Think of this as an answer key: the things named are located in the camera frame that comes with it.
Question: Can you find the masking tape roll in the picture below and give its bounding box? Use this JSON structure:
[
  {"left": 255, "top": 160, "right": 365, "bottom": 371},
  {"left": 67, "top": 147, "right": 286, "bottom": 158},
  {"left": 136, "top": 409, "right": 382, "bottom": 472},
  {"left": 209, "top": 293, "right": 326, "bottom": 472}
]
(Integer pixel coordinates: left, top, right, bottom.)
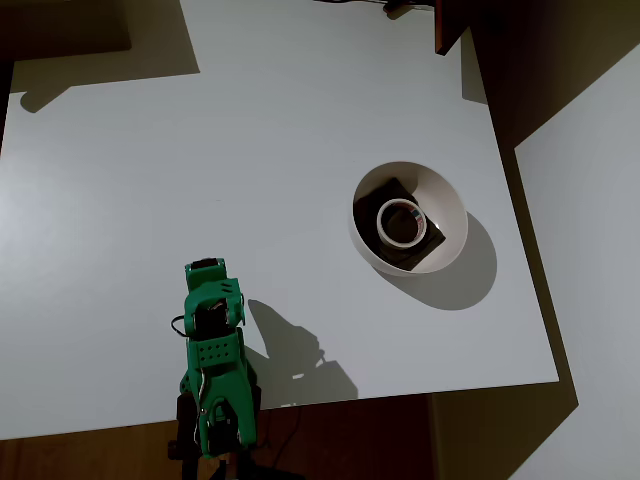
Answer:
[{"left": 376, "top": 198, "right": 430, "bottom": 250}]

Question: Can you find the black table clamp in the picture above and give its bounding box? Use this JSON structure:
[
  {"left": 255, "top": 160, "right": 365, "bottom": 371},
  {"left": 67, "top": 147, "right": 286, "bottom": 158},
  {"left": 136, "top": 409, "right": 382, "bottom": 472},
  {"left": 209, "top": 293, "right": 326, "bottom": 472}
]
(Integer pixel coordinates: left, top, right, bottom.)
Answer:
[{"left": 167, "top": 392, "right": 201, "bottom": 462}]

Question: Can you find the black square pad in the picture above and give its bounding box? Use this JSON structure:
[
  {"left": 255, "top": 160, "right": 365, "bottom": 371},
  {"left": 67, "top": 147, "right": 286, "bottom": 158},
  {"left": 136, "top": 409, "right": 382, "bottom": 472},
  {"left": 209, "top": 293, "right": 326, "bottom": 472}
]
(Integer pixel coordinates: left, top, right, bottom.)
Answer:
[{"left": 352, "top": 174, "right": 447, "bottom": 274}]

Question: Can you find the beige bowl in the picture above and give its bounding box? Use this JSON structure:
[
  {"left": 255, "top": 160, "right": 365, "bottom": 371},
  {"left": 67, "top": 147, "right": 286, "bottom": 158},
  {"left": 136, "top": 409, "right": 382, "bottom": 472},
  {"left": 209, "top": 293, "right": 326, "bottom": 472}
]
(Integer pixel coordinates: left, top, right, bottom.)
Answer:
[{"left": 348, "top": 160, "right": 470, "bottom": 277}]

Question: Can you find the dark brown furniture block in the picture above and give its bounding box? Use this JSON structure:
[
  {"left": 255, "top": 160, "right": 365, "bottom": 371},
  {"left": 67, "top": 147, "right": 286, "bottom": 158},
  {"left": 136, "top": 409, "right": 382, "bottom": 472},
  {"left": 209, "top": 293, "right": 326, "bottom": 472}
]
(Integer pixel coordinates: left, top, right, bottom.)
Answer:
[{"left": 0, "top": 0, "right": 132, "bottom": 62}]

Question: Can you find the red-brown wooden board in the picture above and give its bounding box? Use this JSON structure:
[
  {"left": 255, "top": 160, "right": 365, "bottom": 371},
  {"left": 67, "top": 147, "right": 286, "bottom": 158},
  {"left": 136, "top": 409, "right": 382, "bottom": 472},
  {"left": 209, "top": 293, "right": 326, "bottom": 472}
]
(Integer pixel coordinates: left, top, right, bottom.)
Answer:
[{"left": 434, "top": 0, "right": 474, "bottom": 57}]

